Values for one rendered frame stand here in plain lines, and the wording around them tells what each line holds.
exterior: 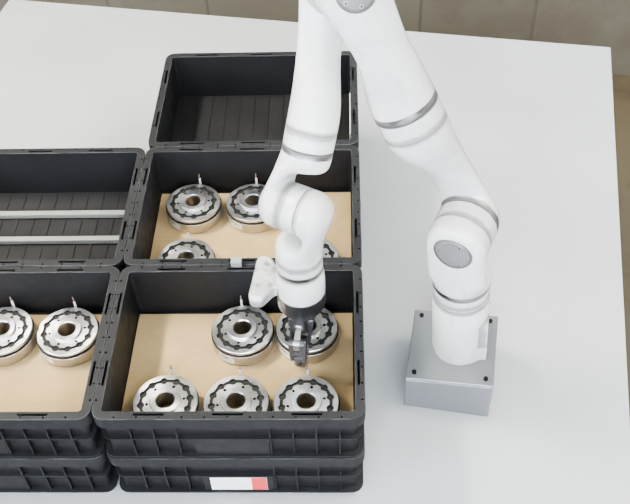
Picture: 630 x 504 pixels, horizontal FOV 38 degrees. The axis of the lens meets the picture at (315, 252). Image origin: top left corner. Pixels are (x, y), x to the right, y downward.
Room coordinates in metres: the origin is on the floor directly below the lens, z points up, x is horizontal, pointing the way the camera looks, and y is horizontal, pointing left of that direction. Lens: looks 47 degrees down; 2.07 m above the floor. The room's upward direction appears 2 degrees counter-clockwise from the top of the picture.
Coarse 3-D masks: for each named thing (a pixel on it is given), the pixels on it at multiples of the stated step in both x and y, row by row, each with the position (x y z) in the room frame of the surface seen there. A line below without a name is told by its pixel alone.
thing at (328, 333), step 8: (320, 312) 0.98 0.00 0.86; (328, 312) 0.98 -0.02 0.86; (280, 320) 0.96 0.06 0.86; (320, 320) 0.96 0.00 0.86; (328, 320) 0.96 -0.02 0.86; (280, 328) 0.95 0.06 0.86; (288, 328) 0.95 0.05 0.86; (328, 328) 0.94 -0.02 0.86; (336, 328) 0.94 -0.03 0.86; (280, 336) 0.93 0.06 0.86; (288, 336) 0.93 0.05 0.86; (320, 336) 0.93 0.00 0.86; (328, 336) 0.93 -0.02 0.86; (312, 344) 0.91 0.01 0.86; (320, 344) 0.91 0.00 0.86; (328, 344) 0.91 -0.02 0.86; (312, 352) 0.90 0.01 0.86
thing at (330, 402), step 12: (288, 384) 0.83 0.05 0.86; (300, 384) 0.84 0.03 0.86; (312, 384) 0.83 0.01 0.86; (324, 384) 0.83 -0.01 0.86; (276, 396) 0.81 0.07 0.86; (288, 396) 0.81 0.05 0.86; (324, 396) 0.81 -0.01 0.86; (336, 396) 0.81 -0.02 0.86; (276, 408) 0.79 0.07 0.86; (288, 408) 0.79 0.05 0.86; (324, 408) 0.79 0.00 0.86; (336, 408) 0.79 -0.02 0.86
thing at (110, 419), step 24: (336, 264) 1.02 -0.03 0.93; (120, 288) 0.99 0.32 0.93; (360, 288) 0.97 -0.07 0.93; (120, 312) 0.94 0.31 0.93; (360, 312) 0.92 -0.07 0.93; (360, 336) 0.87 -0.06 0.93; (360, 360) 0.83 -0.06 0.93; (360, 384) 0.78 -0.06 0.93; (96, 408) 0.76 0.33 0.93; (360, 408) 0.74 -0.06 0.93
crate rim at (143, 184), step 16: (144, 160) 1.30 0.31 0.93; (352, 160) 1.28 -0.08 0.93; (144, 176) 1.26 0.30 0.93; (352, 176) 1.23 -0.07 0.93; (144, 192) 1.21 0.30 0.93; (352, 192) 1.19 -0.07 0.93; (352, 208) 1.15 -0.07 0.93; (352, 224) 1.11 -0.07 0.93; (128, 240) 1.10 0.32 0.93; (128, 256) 1.06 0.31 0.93; (352, 256) 1.04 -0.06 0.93
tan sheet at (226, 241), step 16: (336, 192) 1.30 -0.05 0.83; (160, 208) 1.27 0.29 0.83; (224, 208) 1.27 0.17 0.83; (336, 208) 1.25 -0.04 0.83; (160, 224) 1.23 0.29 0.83; (224, 224) 1.22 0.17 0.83; (336, 224) 1.21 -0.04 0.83; (160, 240) 1.19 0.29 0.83; (176, 240) 1.19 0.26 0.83; (208, 240) 1.18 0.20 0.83; (224, 240) 1.18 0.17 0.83; (240, 240) 1.18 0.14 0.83; (256, 240) 1.18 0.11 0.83; (272, 240) 1.18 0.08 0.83; (336, 240) 1.17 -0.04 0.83; (224, 256) 1.14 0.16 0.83; (240, 256) 1.14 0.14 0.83; (256, 256) 1.14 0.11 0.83; (272, 256) 1.14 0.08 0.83
